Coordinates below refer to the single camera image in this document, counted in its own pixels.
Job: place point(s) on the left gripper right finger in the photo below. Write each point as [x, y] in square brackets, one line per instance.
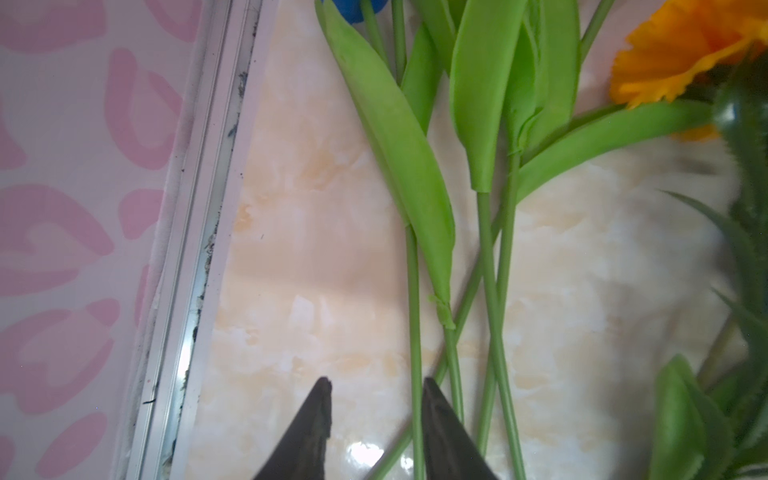
[449, 451]

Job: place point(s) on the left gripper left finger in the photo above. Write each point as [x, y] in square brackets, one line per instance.
[300, 454]

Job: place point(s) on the blue tulip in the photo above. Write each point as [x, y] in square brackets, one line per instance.
[395, 111]

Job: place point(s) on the blue rose bouquet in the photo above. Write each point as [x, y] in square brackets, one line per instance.
[712, 423]

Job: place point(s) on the pink tulip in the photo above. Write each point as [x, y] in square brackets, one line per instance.
[545, 137]

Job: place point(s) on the orange flower stem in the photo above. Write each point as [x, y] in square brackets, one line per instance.
[681, 43]

